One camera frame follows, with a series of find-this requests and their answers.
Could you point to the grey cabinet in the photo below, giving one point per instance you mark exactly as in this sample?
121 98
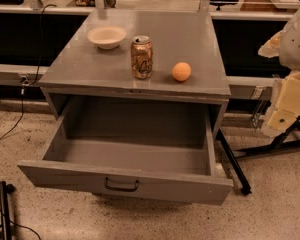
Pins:
165 55

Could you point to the black drawer handle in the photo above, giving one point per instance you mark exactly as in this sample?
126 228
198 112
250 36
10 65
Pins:
120 186

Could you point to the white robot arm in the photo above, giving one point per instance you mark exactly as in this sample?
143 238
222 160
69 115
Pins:
290 56

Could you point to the white bowl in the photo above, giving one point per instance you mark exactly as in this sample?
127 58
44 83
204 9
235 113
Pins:
106 37

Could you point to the black stand frame right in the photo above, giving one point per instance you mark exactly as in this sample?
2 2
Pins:
279 143

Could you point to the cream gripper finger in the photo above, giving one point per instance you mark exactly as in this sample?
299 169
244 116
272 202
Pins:
272 47
276 122

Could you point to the gold soda can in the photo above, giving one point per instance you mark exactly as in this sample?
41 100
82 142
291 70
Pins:
141 57

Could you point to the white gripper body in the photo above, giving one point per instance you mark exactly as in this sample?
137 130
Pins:
297 45

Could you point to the orange fruit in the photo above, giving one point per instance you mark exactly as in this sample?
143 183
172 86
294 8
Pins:
181 71

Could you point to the black stand lower left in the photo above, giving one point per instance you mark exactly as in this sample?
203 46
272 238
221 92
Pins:
5 220

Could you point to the grey open top drawer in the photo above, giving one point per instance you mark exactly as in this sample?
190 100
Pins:
167 146

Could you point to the grey rail bench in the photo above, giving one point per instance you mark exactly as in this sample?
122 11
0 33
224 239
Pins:
30 42

